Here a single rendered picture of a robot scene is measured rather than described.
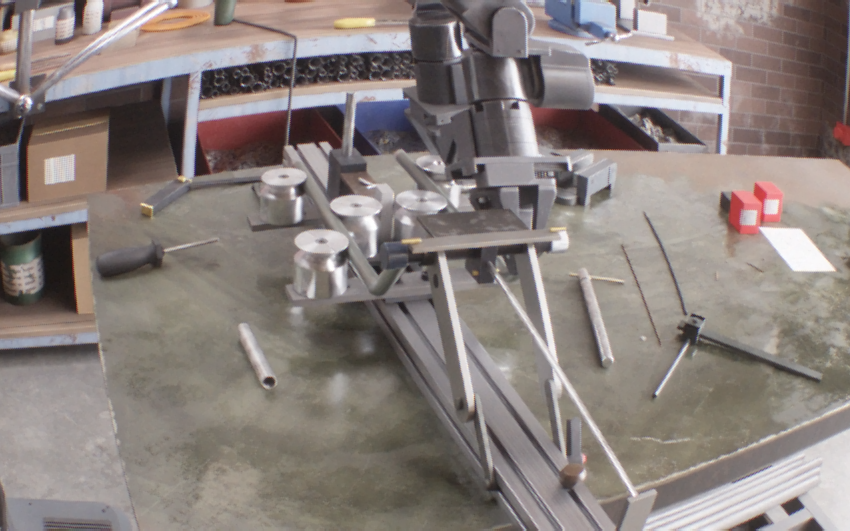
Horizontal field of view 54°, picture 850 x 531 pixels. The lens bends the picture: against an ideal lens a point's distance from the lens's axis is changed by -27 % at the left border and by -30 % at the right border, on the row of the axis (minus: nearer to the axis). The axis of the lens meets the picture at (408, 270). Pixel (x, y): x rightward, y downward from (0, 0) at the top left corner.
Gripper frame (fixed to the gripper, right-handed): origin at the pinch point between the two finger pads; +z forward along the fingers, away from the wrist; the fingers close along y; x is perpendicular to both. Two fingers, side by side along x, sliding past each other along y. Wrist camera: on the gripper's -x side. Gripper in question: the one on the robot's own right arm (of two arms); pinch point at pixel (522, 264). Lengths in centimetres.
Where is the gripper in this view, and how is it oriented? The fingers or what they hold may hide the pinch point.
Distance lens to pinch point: 99.3
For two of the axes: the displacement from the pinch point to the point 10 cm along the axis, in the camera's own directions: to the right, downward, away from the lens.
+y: -9.4, 0.9, -3.2
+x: 3.1, -0.6, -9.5
